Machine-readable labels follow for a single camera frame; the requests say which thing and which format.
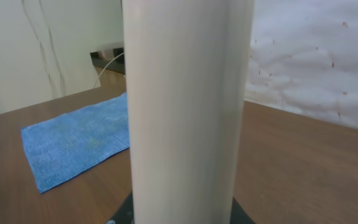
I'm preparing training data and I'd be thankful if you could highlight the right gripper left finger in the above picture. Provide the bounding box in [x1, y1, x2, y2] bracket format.
[106, 190, 135, 224]

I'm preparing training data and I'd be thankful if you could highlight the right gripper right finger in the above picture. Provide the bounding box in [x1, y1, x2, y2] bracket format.
[229, 196, 257, 224]

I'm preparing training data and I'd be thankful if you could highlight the white pipette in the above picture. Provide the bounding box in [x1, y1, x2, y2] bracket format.
[121, 0, 256, 224]

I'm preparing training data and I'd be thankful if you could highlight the blue cloth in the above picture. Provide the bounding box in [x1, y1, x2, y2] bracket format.
[20, 91, 131, 194]

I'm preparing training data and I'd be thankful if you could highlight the white cable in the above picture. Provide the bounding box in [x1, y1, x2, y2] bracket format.
[91, 52, 126, 90]

